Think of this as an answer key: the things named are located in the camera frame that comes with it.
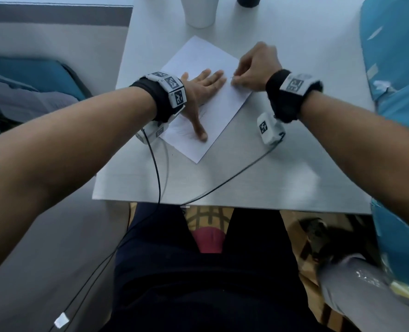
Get person's left hand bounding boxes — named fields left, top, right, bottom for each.
left=180, top=69, right=227, bottom=142

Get person's right hand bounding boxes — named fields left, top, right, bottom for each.
left=230, top=41, right=283, bottom=92

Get white paper sheet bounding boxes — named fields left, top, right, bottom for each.
left=159, top=35, right=253, bottom=164

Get person's right forearm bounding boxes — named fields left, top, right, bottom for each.
left=296, top=90, right=409, bottom=236

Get person's left forearm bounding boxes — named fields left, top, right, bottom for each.
left=0, top=87, right=157, bottom=285

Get white cup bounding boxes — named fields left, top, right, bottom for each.
left=180, top=0, right=221, bottom=29

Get pink slipper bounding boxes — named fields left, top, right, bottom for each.
left=191, top=228, right=226, bottom=255

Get blue cushioned chair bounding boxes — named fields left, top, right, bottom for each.
left=0, top=55, right=93, bottom=135

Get brown patterned rug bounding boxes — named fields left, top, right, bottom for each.
left=182, top=205, right=376, bottom=332

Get blue plastic sheet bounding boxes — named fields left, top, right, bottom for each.
left=358, top=0, right=409, bottom=296

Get black caster wheel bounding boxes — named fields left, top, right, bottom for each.
left=299, top=217, right=334, bottom=264

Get person's black trousers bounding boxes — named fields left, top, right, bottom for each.
left=99, top=202, right=328, bottom=332

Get grey cloth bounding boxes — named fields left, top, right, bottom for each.
left=0, top=77, right=85, bottom=130

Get grey chair base leg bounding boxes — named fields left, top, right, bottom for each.
left=318, top=254, right=409, bottom=332

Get black wrist strap with markers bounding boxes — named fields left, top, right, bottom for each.
left=129, top=71, right=188, bottom=123
left=265, top=69, right=323, bottom=123

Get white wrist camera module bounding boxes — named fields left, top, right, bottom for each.
left=257, top=112, right=287, bottom=146
left=135, top=115, right=181, bottom=145

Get thin black cable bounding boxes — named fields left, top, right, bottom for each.
left=70, top=132, right=287, bottom=332
left=49, top=128, right=162, bottom=332

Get white cable tag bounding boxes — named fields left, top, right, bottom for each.
left=54, top=312, right=70, bottom=329

